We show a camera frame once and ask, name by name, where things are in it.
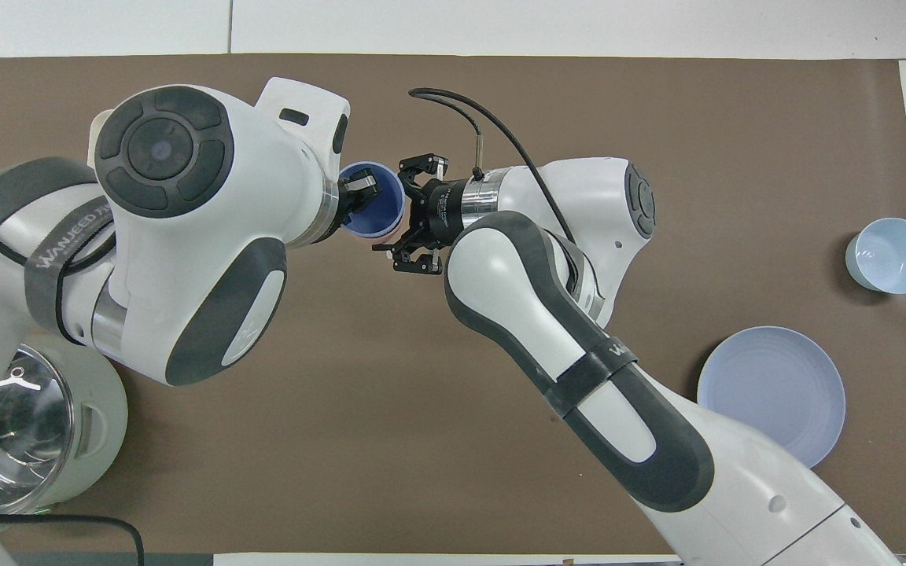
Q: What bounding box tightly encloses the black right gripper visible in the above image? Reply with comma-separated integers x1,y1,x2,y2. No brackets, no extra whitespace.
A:
372,153,470,274

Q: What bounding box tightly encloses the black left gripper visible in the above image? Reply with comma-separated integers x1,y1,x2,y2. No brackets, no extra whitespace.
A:
335,168,381,237

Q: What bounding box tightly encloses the blue ribbed cup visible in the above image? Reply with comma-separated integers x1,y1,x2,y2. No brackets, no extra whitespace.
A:
337,161,407,241

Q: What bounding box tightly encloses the brown table mat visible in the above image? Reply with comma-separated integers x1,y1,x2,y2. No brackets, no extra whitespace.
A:
0,53,906,555

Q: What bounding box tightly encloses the grey green cooking pot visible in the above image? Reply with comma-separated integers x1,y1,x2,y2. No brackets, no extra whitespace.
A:
0,338,129,516

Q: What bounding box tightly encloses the lavender blue plate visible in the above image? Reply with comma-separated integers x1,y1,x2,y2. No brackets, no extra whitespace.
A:
697,326,847,470

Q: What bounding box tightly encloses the glass pot lid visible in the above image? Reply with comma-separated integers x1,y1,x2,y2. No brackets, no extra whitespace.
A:
0,346,76,512

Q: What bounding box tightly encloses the light blue bowl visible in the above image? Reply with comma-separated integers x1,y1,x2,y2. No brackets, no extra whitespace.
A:
845,218,906,296

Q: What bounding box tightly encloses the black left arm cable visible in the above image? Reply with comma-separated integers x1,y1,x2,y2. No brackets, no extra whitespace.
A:
0,187,145,566

